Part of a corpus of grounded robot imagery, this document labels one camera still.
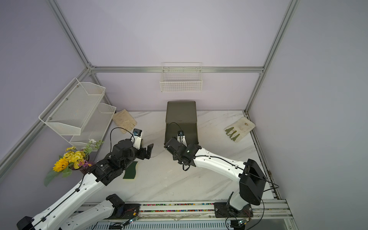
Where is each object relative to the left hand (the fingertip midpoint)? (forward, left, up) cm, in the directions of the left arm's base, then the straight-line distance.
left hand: (143, 144), depth 75 cm
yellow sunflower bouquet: (-10, +29, +5) cm, 32 cm away
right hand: (0, -20, -8) cm, 22 cm away
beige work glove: (+34, +27, -21) cm, 49 cm away
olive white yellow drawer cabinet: (+21, -20, 0) cm, 28 cm away
